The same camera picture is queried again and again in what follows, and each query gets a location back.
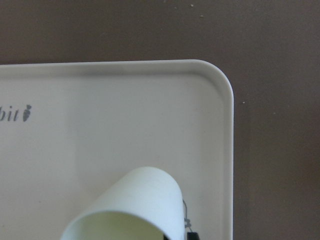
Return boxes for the cream rabbit tray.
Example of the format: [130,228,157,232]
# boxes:
[0,60,234,240]

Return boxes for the pale yellow cup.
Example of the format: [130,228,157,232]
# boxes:
[61,167,186,240]

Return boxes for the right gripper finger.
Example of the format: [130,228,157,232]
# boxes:
[186,231,200,240]

